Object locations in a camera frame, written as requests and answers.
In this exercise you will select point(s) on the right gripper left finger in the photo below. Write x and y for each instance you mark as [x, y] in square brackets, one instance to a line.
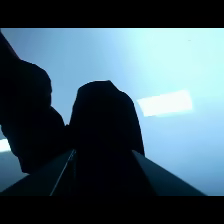
[46, 180]

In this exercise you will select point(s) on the black garment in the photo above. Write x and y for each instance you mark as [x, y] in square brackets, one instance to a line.
[103, 120]

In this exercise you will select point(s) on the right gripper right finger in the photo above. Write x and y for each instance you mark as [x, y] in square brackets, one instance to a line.
[166, 183]

